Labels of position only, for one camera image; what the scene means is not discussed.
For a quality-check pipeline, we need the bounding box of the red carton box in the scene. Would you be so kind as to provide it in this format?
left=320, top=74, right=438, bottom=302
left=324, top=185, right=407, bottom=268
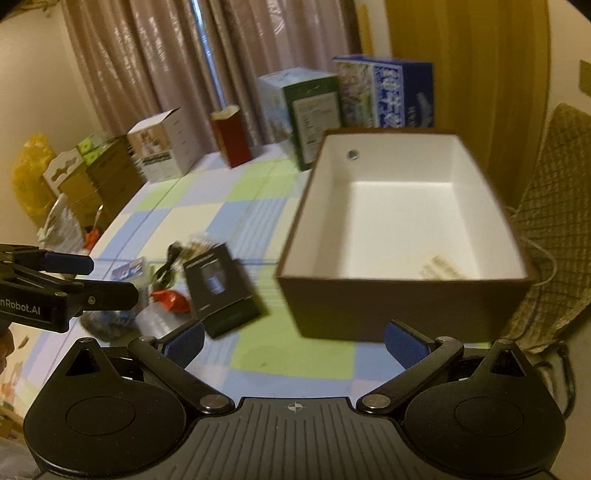
left=211, top=105, right=253, bottom=168

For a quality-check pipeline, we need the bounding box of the small green box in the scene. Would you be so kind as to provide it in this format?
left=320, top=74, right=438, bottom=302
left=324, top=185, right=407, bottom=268
left=76, top=135, right=108, bottom=162

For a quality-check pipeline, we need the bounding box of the yellow plastic bag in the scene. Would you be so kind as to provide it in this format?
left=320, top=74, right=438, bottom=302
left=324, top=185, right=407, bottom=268
left=11, top=134, right=58, bottom=227

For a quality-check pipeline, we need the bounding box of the checkered bed sheet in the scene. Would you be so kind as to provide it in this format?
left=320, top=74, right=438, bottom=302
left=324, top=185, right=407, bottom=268
left=0, top=154, right=509, bottom=462

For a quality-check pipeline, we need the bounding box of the blue labelled plastic case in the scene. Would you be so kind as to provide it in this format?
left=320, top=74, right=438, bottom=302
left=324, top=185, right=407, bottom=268
left=112, top=257, right=148, bottom=282

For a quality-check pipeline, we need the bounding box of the brown cardboard box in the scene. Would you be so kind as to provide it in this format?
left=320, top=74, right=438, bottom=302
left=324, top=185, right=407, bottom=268
left=60, top=161, right=105, bottom=220
left=85, top=138, right=146, bottom=204

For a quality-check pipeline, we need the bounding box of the yellow wooden door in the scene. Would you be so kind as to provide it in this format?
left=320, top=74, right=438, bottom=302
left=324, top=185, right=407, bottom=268
left=385, top=0, right=568, bottom=208

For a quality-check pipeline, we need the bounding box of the brown storage box white inside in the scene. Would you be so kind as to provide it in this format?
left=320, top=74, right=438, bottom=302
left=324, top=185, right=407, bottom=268
left=276, top=128, right=539, bottom=343

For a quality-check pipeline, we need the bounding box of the red snack packet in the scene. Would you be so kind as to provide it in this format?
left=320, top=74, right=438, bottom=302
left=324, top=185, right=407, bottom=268
left=151, top=290, right=190, bottom=315

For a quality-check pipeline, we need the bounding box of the blue printed carton box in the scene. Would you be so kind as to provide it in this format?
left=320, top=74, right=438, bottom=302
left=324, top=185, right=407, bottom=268
left=332, top=55, right=435, bottom=129

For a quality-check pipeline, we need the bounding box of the white plastic bag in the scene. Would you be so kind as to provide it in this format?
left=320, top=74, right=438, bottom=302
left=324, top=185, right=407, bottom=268
left=37, top=194, right=86, bottom=252

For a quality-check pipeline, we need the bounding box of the checked chair cushion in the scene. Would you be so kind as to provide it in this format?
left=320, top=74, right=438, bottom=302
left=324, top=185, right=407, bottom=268
left=501, top=104, right=591, bottom=354

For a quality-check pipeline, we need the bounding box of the beige curtain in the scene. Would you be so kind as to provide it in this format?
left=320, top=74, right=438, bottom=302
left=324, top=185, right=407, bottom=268
left=62, top=0, right=204, bottom=139
left=203, top=0, right=362, bottom=144

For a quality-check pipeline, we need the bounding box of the white paper slip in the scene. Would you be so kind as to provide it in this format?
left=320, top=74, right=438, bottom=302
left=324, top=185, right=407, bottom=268
left=418, top=254, right=467, bottom=280

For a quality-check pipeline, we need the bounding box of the black usb cable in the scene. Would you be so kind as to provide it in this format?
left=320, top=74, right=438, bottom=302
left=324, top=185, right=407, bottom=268
left=152, top=242, right=185, bottom=289

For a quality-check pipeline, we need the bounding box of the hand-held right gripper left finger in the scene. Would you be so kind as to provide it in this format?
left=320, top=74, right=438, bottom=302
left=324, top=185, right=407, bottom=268
left=65, top=319, right=236, bottom=414

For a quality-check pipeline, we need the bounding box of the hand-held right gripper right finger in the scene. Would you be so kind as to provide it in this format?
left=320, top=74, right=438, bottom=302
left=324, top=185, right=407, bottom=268
left=358, top=319, right=539, bottom=414

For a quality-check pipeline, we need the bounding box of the orange handled tool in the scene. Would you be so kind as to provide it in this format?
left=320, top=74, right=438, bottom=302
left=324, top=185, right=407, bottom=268
left=85, top=208, right=101, bottom=246

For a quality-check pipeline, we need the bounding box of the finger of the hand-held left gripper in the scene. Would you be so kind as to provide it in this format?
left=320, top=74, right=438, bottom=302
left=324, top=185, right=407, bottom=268
left=0, top=244, right=94, bottom=278
left=0, top=263, right=139, bottom=313

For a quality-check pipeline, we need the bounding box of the clear bag of cotton swabs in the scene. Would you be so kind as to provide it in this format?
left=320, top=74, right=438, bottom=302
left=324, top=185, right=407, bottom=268
left=178, top=233, right=227, bottom=259

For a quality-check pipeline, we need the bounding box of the black product box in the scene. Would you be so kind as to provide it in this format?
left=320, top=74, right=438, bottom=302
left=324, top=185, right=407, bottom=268
left=183, top=243, right=269, bottom=339

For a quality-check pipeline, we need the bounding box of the green white carton box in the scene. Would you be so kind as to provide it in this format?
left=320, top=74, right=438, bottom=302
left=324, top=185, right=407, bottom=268
left=257, top=69, right=342, bottom=171

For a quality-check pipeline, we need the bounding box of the white scalloped card box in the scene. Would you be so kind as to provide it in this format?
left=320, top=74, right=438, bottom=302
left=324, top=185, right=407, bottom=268
left=43, top=148, right=88, bottom=195

